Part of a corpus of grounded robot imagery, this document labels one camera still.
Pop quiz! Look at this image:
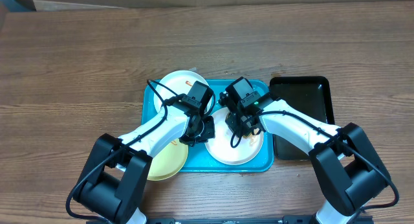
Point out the white plate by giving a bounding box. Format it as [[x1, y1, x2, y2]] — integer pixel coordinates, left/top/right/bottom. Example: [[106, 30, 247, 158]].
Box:
[[205, 107, 264, 165], [153, 70, 213, 113]]

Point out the black water tray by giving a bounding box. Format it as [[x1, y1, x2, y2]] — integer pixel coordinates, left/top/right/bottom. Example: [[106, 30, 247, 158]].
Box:
[[270, 76, 334, 161]]

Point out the green yellow sponge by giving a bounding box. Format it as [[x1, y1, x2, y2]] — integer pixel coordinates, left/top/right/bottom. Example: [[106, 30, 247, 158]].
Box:
[[243, 128, 261, 139]]

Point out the yellow plate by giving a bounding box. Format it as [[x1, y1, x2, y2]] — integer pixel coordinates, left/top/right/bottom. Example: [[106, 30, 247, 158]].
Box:
[[147, 139, 188, 181]]

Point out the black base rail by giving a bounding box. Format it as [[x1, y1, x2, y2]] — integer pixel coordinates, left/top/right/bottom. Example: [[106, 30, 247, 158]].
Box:
[[85, 215, 375, 224]]

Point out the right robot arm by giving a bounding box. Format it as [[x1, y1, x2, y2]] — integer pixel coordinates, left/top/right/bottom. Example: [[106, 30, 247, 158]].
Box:
[[219, 77, 393, 223]]

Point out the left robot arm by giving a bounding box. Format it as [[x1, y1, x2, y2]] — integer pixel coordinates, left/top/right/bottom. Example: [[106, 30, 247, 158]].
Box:
[[65, 82, 215, 223]]

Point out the teal plastic tray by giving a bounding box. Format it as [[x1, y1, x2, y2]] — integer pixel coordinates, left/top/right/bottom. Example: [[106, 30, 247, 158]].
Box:
[[141, 79, 274, 173]]

